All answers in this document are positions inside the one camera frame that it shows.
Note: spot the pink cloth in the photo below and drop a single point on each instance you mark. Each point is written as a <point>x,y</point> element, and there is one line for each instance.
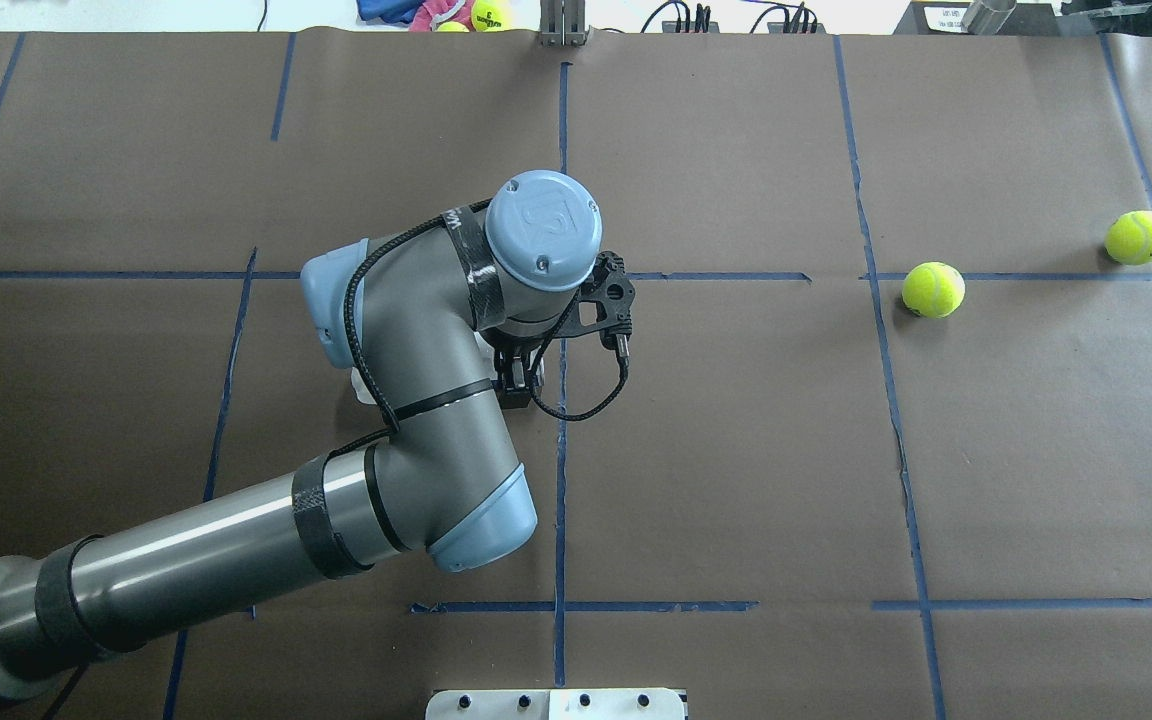
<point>431,16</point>

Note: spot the black box under cup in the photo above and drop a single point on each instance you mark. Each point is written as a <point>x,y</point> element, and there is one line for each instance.
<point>946,18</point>

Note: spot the aluminium frame post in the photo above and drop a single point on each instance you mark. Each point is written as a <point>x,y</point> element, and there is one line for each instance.
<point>563,23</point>

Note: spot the small steel cup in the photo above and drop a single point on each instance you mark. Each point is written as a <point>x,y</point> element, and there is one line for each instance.
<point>986,17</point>

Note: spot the white pedestal column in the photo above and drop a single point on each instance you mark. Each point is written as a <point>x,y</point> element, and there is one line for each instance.
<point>560,703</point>

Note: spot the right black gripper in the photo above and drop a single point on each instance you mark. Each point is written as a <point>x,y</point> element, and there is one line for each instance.
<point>513,374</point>

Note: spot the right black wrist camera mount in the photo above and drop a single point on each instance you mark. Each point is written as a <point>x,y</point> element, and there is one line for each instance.
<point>602,304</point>

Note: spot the yellow ball beside post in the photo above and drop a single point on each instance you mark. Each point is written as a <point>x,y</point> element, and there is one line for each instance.
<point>492,15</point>

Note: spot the yellow tennis ball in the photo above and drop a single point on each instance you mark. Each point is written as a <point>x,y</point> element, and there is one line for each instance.
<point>933,290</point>
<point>1128,240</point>

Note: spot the blue cloth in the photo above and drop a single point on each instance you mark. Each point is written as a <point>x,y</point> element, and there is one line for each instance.
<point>392,12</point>

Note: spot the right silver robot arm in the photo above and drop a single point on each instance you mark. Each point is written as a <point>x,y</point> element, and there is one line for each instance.
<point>430,330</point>

